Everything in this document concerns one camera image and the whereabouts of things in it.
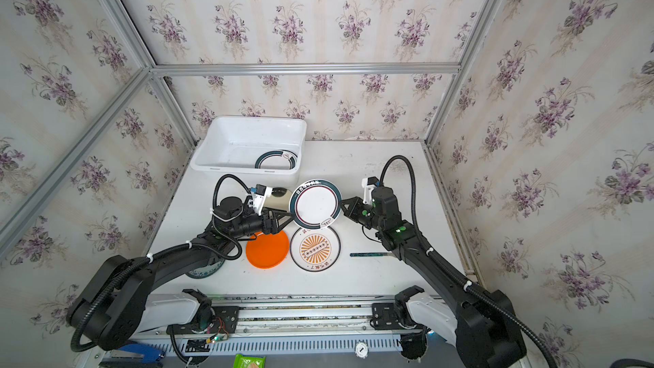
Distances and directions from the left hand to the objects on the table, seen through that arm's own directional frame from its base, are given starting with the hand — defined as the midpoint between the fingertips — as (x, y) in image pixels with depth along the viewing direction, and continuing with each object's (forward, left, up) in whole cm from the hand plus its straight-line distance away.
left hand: (290, 213), depth 80 cm
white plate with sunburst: (-7, -8, -14) cm, 17 cm away
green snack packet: (-37, +9, -14) cm, 40 cm away
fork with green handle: (-8, -27, -14) cm, 32 cm away
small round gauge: (-34, -21, -14) cm, 43 cm away
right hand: (+1, -14, +3) cm, 15 cm away
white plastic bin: (+41, +17, -15) cm, 47 cm away
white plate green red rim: (+4, -8, -1) cm, 9 cm away
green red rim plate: (+34, +11, -13) cm, 38 cm away
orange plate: (-7, +9, -14) cm, 18 cm away
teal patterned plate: (-13, +28, -15) cm, 34 cm away
